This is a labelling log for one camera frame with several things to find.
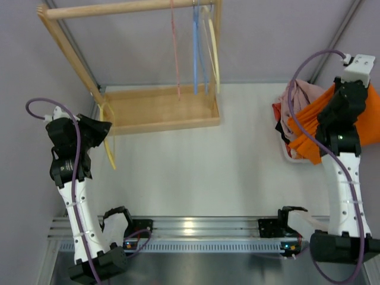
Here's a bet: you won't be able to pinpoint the purple cable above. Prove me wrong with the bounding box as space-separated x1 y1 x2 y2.
25 97 152 285
278 49 369 283

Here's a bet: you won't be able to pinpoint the yellow hanger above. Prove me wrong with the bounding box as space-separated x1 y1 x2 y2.
99 102 116 170

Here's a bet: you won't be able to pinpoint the cream hanger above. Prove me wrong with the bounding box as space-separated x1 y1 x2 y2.
201 5 220 94

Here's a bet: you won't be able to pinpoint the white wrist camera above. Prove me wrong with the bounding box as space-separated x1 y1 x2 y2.
341 53 376 88
43 106 71 123

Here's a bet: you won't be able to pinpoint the orange trousers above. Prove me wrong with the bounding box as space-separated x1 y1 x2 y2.
287 83 380 166

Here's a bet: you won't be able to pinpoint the pink trousers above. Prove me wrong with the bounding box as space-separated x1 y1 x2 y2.
278 79 325 144

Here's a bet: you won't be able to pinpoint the pink wire hanger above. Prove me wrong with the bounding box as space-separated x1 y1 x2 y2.
169 0 181 100

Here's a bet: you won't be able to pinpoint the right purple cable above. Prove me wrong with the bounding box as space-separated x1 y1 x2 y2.
278 49 369 283

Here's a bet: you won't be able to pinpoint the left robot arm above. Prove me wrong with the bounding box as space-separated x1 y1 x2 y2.
46 113 132 284

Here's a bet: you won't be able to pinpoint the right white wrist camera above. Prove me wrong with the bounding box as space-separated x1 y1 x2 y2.
341 53 376 88

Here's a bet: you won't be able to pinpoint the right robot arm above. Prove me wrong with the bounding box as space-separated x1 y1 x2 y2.
282 77 379 264

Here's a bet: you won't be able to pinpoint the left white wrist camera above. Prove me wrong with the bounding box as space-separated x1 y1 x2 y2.
43 106 71 123

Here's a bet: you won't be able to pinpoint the aluminium mounting rail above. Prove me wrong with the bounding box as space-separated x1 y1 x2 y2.
47 215 372 254

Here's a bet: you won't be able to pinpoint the wooden clothes rack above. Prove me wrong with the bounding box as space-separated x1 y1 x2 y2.
37 1 222 135

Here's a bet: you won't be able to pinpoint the white laundry tray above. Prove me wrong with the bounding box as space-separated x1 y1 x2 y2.
280 138 311 164

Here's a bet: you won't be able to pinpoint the red cloth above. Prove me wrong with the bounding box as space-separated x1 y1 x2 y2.
272 102 281 122

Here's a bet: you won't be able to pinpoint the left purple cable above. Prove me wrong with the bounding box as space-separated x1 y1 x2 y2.
25 97 152 285

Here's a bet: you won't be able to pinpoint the blue hanger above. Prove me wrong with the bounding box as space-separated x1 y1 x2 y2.
192 1 208 95

